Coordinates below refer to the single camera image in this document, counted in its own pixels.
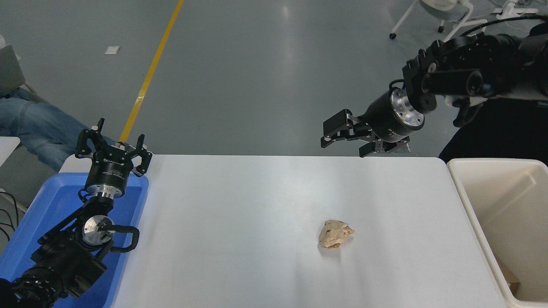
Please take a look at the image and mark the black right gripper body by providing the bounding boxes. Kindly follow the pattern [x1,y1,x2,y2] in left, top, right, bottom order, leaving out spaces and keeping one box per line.
[364,92,422,142]

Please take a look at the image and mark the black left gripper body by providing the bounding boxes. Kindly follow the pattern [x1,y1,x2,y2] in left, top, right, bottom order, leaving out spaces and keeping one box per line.
[85,148,144,194]

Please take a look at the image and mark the blue plastic tray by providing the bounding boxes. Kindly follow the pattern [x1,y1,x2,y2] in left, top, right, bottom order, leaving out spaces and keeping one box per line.
[0,172,149,308]

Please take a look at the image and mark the seated person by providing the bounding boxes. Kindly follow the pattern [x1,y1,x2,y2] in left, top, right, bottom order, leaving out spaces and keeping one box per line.
[0,88,116,173]

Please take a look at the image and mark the small white side table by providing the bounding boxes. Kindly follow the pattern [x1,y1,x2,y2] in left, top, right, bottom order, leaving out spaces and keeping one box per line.
[0,137,20,167]

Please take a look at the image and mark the crumpled tan paper ball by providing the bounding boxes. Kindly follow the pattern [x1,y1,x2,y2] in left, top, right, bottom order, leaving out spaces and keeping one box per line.
[318,219,355,250]

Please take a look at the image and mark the white wheeled chair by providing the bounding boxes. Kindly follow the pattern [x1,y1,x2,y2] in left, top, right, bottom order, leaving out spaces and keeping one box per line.
[390,0,488,43]

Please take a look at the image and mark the grey laptop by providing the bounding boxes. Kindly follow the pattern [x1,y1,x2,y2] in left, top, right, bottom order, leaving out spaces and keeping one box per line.
[0,45,26,97]

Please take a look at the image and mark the standing person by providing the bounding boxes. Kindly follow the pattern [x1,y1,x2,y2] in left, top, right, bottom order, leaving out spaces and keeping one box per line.
[438,21,548,165]

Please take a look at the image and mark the large pale plastic bin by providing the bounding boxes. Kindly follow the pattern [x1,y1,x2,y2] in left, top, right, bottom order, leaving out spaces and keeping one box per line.
[446,157,548,308]

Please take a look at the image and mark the white power strip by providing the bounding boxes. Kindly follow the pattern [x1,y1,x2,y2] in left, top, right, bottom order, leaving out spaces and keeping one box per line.
[492,1,539,18]

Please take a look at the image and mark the black floor cables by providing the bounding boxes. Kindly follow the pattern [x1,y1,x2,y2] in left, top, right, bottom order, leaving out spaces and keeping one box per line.
[0,192,20,242]

